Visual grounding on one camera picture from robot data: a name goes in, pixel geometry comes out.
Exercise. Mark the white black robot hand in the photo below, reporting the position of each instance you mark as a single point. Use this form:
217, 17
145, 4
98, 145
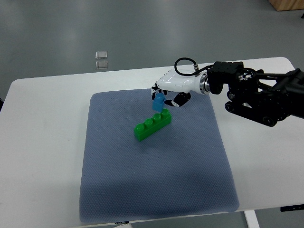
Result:
182, 84

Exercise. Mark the blue toy block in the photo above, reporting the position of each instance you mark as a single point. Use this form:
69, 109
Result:
158, 102

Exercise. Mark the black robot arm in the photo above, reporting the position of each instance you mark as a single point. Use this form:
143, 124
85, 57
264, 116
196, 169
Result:
265, 98

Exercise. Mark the green four-stud toy block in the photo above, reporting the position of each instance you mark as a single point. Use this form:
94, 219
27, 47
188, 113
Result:
152, 125

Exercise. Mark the blue-grey textured mat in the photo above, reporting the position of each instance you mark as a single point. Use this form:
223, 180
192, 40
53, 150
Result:
182, 169

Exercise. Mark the upper metal floor plate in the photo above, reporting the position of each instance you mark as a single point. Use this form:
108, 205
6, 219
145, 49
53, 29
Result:
101, 54

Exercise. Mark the metal floor plate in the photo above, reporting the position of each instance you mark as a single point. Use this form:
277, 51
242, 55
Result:
101, 64
101, 54

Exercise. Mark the lower metal floor plate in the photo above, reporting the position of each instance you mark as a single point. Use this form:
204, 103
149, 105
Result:
101, 64

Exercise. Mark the wooden box corner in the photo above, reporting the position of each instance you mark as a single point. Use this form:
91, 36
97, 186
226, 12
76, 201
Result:
286, 5

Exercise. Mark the white table leg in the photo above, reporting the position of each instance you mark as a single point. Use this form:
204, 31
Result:
251, 219

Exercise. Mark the black table control panel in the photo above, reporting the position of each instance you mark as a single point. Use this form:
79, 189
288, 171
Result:
292, 208

